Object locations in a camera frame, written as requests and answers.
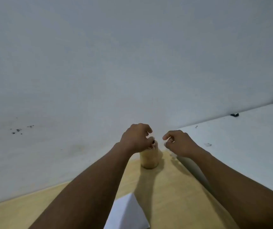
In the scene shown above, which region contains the white cabinet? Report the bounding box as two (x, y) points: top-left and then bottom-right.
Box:
(174, 99), (273, 201)

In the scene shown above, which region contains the white paper sheet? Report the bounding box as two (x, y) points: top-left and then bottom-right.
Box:
(104, 192), (151, 229)

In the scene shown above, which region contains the person's left forearm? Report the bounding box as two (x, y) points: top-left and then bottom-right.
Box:
(28, 143), (133, 229)

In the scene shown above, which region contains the person's right hand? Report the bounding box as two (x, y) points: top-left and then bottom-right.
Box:
(162, 130), (209, 161)

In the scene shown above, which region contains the round wooden pen holder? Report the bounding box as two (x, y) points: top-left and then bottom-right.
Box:
(139, 140), (160, 170)

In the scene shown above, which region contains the person's right forearm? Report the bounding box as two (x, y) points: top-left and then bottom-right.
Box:
(193, 152), (273, 229)

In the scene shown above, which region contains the person's left hand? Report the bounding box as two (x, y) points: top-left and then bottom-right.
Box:
(119, 123), (156, 156)

